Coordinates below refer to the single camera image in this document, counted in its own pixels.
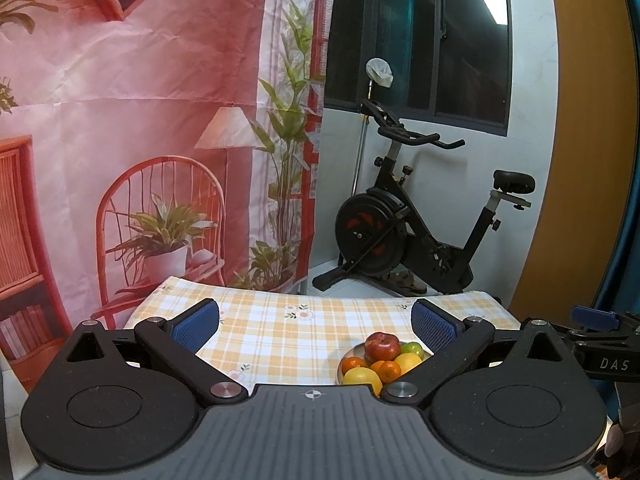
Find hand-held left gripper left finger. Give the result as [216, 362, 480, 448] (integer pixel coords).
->
[50, 298, 249, 407]

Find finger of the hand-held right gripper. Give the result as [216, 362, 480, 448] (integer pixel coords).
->
[572, 305, 640, 333]

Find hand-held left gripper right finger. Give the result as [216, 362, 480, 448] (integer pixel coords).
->
[378, 298, 576, 407]

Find yellow lemon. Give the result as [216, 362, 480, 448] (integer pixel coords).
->
[341, 367, 383, 396]
[395, 352, 423, 375]

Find light red apple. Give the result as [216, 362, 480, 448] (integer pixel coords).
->
[364, 332, 402, 362]

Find beige round plate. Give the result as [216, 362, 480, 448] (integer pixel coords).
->
[336, 341, 426, 386]

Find brown sandal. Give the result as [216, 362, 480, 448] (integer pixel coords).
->
[387, 270, 428, 295]

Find orange checked tablecloth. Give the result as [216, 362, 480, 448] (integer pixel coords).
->
[122, 276, 521, 396]

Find black exercise bike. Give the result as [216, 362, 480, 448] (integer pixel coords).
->
[312, 100, 536, 296]

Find orange wooden door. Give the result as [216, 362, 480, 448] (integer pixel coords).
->
[505, 0, 640, 321]

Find metal pole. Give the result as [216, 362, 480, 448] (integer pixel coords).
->
[351, 80, 373, 196]

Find pink printed backdrop cloth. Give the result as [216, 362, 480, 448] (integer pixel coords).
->
[0, 0, 341, 396]

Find white cloth cap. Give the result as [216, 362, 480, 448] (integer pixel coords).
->
[366, 57, 394, 87]

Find dark framed window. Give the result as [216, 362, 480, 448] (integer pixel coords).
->
[324, 0, 511, 137]

